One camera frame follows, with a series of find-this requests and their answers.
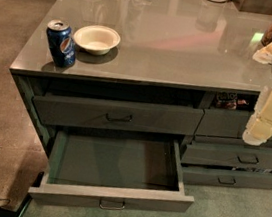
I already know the open grey middle drawer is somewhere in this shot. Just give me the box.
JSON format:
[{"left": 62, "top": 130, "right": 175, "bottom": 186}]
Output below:
[{"left": 28, "top": 131, "right": 194, "bottom": 213}]

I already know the grey top right drawer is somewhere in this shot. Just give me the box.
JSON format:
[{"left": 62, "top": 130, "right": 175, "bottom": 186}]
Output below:
[{"left": 195, "top": 108, "right": 272, "bottom": 141}]

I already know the grey top left drawer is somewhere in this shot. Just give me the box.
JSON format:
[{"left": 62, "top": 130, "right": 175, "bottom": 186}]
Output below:
[{"left": 33, "top": 95, "right": 203, "bottom": 135}]

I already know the grey counter cabinet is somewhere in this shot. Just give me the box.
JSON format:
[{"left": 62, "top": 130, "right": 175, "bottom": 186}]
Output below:
[{"left": 0, "top": 0, "right": 272, "bottom": 198}]

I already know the grey middle right drawer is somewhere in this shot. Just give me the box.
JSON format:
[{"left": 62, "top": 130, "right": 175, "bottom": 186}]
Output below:
[{"left": 181, "top": 143, "right": 272, "bottom": 169}]

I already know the blue pepsi can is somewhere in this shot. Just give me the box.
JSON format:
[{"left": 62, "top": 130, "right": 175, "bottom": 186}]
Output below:
[{"left": 46, "top": 19, "right": 76, "bottom": 68}]

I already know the white paper bowl near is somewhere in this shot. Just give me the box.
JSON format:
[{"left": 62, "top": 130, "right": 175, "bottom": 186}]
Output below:
[{"left": 73, "top": 25, "right": 121, "bottom": 56}]

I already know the snack bag in shelf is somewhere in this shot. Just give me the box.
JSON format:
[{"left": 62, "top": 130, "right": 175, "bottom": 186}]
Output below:
[{"left": 215, "top": 92, "right": 238, "bottom": 110}]

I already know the grey bottom right drawer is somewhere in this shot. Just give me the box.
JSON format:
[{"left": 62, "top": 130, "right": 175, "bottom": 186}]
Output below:
[{"left": 182, "top": 167, "right": 272, "bottom": 190}]

